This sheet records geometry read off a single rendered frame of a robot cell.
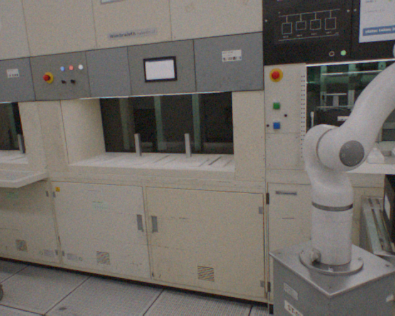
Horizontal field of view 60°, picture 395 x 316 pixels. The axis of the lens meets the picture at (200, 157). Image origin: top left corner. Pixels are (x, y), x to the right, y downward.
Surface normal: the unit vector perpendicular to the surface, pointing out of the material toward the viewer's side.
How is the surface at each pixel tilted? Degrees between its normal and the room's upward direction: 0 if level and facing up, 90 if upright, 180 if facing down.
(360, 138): 67
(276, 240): 90
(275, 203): 90
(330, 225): 90
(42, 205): 90
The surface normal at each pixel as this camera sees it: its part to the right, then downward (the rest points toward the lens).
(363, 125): 0.23, -0.32
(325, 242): -0.53, 0.21
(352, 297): 0.41, 0.17
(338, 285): -0.06, -0.98
